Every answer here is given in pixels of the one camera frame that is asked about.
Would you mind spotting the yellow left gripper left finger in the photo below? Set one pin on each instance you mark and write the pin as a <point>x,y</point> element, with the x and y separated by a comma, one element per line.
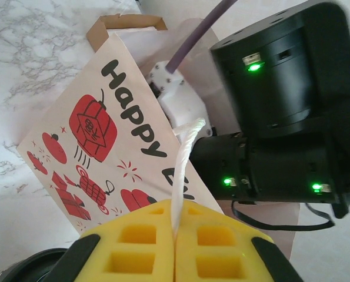
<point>127,264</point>

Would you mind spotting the white napkin stack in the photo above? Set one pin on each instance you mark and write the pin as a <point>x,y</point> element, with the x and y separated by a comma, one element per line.
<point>133,33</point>

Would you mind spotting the black lidded coffee cup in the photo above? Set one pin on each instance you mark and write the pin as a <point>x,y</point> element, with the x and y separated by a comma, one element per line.
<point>30,267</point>

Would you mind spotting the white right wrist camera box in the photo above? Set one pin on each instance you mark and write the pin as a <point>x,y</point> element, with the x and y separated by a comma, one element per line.
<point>180,97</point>

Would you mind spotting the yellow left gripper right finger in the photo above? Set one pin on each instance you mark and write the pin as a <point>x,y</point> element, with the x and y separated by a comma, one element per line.
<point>221,264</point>

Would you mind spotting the brown cardboard tray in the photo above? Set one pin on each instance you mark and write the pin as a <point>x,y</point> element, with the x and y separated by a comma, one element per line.
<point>96,35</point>

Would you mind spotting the red cream printed paper bag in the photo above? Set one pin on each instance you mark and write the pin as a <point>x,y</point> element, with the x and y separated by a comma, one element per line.
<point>89,132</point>

